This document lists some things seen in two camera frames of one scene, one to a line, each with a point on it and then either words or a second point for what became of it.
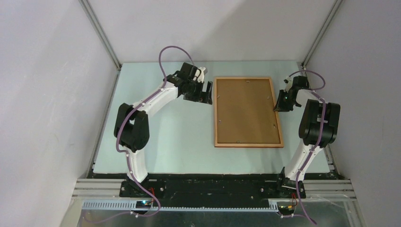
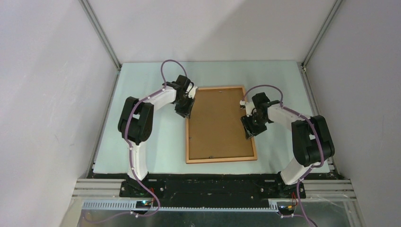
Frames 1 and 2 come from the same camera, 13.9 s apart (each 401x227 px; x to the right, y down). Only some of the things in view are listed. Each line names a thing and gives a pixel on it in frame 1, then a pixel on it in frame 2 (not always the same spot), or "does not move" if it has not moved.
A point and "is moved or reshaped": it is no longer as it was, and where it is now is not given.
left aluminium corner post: [101, 34] does not move
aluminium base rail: [105, 190] does not move
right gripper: [279, 106] → [249, 130]
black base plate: [214, 190] does not move
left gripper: [198, 97] → [186, 111]
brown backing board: [245, 111] is moved or reshaped
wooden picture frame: [223, 144] → [217, 160]
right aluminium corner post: [306, 60] does not move
